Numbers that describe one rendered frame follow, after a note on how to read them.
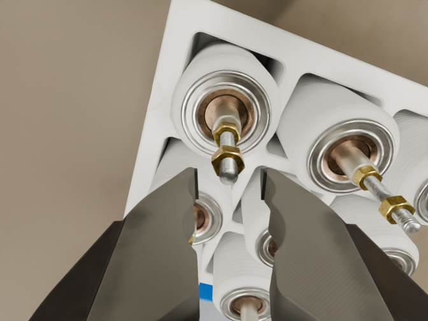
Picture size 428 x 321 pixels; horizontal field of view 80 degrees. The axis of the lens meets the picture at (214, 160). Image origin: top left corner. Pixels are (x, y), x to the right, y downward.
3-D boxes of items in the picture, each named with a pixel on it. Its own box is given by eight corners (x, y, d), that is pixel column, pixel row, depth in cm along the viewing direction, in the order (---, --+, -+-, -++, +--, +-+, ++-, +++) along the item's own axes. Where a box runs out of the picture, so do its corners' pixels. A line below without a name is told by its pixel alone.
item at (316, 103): (251, 104, 39) (272, 161, 24) (300, 53, 36) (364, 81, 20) (293, 141, 42) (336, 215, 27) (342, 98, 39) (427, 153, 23)
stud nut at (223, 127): (242, 124, 18) (243, 128, 17) (237, 146, 19) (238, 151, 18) (214, 120, 18) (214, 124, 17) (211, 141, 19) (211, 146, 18)
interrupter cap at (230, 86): (288, 120, 22) (290, 122, 21) (220, 169, 24) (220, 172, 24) (232, 46, 19) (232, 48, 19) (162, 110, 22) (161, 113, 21)
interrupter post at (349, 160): (328, 156, 24) (342, 176, 21) (350, 139, 23) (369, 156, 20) (344, 172, 24) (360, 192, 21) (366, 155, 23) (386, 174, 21)
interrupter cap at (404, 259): (411, 281, 32) (414, 286, 31) (347, 292, 33) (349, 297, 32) (413, 239, 28) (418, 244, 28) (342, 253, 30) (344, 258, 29)
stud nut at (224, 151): (247, 148, 15) (248, 155, 14) (241, 173, 16) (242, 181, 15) (213, 142, 15) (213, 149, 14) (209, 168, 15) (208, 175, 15)
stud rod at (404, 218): (347, 165, 22) (401, 228, 15) (357, 158, 22) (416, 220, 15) (354, 172, 22) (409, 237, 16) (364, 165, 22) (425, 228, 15)
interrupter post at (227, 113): (245, 116, 22) (249, 131, 19) (223, 133, 23) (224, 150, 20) (227, 95, 21) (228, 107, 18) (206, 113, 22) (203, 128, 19)
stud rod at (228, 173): (234, 120, 20) (240, 171, 13) (231, 132, 20) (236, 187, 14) (221, 118, 20) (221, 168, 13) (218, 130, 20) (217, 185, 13)
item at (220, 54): (270, 78, 38) (306, 121, 22) (220, 118, 41) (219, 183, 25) (228, 21, 34) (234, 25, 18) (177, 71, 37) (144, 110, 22)
